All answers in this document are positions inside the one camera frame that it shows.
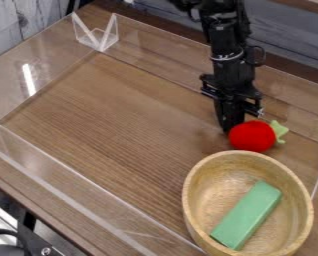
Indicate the clear acrylic enclosure wall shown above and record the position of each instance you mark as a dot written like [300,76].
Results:
[104,124]

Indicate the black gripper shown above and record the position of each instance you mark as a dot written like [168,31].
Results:
[229,85]

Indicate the green rectangular block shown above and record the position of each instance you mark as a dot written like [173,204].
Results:
[246,216]

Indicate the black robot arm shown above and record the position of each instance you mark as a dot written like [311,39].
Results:
[224,23]

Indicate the red plush strawberry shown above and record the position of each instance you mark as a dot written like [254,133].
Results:
[256,136]

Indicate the oval wooden bowl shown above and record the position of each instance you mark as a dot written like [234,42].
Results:
[216,183]

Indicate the black metal table bracket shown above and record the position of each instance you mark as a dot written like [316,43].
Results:
[36,245]

